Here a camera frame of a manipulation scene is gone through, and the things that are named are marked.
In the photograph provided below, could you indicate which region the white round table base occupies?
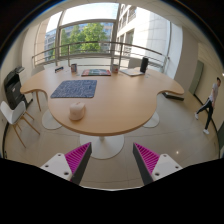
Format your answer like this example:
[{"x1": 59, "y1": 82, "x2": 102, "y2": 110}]
[
  {"x1": 41, "y1": 109, "x2": 63, "y2": 131},
  {"x1": 143, "y1": 110, "x2": 160, "y2": 129},
  {"x1": 79, "y1": 133, "x2": 125, "y2": 160}
]

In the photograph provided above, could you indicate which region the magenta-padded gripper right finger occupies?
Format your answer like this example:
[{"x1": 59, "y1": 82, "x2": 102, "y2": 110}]
[{"x1": 132, "y1": 142, "x2": 183, "y2": 186}]

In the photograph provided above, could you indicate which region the white chair with wooden legs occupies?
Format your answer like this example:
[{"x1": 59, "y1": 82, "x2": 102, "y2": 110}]
[{"x1": 0, "y1": 100, "x2": 41, "y2": 149}]

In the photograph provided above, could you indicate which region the beige computer mouse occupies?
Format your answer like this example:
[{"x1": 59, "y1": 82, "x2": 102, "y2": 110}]
[{"x1": 68, "y1": 101, "x2": 87, "y2": 122}]

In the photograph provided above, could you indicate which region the person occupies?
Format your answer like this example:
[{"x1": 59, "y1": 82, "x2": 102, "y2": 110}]
[{"x1": 194, "y1": 77, "x2": 222, "y2": 135}]

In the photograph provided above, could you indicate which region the green door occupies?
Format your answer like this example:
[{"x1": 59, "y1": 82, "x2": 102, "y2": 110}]
[{"x1": 188, "y1": 59, "x2": 205, "y2": 96}]

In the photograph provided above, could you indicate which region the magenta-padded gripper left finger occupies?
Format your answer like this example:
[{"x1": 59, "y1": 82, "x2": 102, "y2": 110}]
[{"x1": 40, "y1": 142, "x2": 93, "y2": 185}]

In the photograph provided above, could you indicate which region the red and black magazine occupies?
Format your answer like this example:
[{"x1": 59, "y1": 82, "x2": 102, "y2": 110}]
[{"x1": 81, "y1": 68, "x2": 112, "y2": 77}]

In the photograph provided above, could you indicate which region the metal balcony railing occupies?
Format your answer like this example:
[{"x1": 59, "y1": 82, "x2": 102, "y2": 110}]
[{"x1": 31, "y1": 41, "x2": 170, "y2": 73}]

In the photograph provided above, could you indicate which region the blue patterned mouse pad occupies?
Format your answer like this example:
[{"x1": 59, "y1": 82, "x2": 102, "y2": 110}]
[{"x1": 50, "y1": 79, "x2": 98, "y2": 99}]

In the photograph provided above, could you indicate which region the black cylindrical speaker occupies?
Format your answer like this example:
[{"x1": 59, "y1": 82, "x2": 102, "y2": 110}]
[{"x1": 139, "y1": 56, "x2": 149, "y2": 74}]

